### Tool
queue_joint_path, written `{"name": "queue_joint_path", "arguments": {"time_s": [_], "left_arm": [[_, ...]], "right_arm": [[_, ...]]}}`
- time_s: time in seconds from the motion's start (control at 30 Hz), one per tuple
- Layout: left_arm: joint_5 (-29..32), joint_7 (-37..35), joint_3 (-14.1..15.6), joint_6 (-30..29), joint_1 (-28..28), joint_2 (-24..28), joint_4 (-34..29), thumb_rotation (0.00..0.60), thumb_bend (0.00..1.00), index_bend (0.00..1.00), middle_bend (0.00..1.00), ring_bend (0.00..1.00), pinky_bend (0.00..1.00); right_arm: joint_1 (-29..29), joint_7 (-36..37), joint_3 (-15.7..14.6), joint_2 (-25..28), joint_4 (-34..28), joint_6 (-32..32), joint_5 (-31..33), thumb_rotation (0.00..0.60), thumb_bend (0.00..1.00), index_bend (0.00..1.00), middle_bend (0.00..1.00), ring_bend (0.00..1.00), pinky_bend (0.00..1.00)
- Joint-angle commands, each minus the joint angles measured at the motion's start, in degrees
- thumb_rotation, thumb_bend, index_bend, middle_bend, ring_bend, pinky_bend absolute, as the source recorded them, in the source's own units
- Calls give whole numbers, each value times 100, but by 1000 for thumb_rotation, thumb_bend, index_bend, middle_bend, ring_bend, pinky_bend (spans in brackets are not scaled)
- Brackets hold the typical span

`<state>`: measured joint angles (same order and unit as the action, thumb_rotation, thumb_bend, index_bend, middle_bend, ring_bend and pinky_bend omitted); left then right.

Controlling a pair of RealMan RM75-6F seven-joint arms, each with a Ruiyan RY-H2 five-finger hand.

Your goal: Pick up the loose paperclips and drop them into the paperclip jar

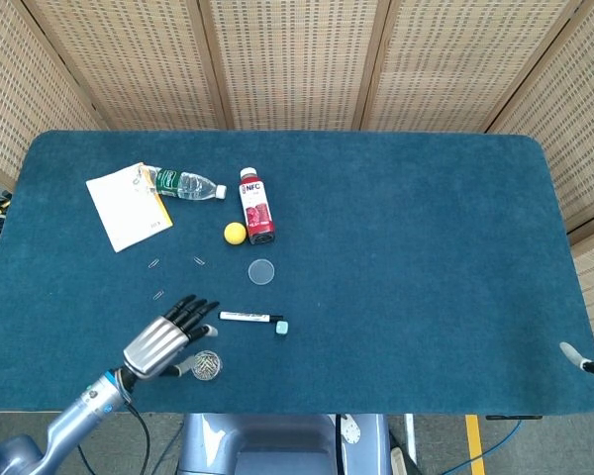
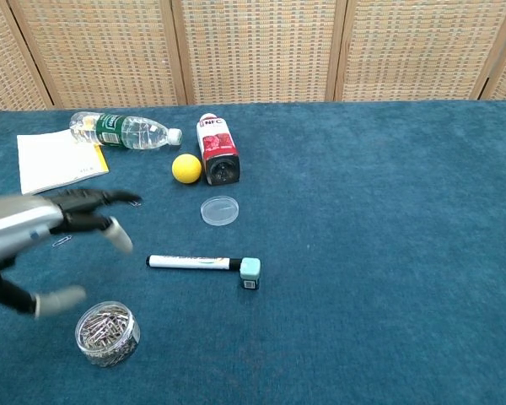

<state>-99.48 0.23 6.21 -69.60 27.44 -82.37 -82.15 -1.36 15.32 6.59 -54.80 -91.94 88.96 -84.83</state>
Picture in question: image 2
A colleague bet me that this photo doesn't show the clear jar of paperclips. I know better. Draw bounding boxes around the clear jar of paperclips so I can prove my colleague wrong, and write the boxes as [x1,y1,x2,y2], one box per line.
[74,300,142,368]

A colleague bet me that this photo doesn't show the light blue eraser cube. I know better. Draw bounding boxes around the light blue eraser cube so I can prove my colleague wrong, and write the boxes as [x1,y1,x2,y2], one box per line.
[239,256,262,291]

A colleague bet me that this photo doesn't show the clear water bottle green label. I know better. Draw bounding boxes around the clear water bottle green label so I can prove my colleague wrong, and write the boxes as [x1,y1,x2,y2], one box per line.
[68,111,183,151]

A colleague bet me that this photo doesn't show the red NFC juice bottle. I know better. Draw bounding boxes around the red NFC juice bottle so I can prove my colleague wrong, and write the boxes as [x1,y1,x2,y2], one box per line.
[196,112,241,186]

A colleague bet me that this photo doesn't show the white black whiteboard marker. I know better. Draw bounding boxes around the white black whiteboard marker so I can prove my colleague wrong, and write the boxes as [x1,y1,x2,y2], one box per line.
[145,254,245,272]

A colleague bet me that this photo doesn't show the woven wooden folding screen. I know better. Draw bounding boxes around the woven wooden folding screen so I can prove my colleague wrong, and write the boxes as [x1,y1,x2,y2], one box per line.
[0,0,506,115]

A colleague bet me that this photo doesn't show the clear round plastic lid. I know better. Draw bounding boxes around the clear round plastic lid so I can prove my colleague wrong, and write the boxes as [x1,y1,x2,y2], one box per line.
[200,195,240,227]

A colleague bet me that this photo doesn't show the teal blue table cloth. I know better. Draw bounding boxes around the teal blue table cloth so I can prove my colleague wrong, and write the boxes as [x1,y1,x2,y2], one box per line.
[0,100,506,405]

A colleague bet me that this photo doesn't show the yellow foam ball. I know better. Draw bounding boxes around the yellow foam ball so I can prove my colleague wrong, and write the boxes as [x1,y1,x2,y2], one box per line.
[171,154,203,185]

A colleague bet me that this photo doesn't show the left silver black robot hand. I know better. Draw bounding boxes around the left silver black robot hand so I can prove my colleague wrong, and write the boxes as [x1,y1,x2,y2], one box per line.
[0,188,143,318]

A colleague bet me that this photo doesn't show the white notebook yellow edge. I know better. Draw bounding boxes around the white notebook yellow edge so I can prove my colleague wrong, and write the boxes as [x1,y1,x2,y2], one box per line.
[16,128,110,196]

